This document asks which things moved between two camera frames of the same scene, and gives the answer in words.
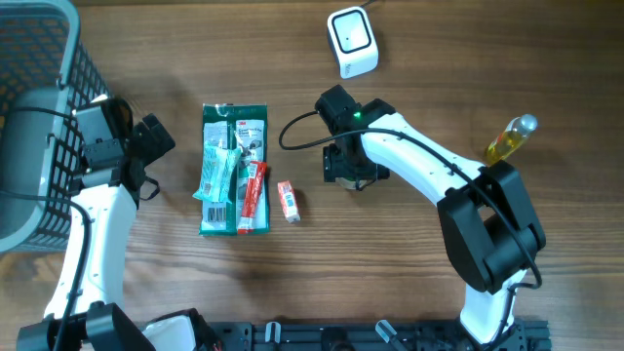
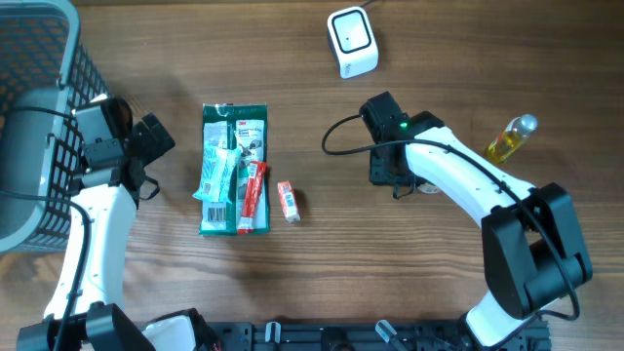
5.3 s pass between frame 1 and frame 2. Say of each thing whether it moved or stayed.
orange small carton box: stayed
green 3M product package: stayed
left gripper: stayed
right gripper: moved
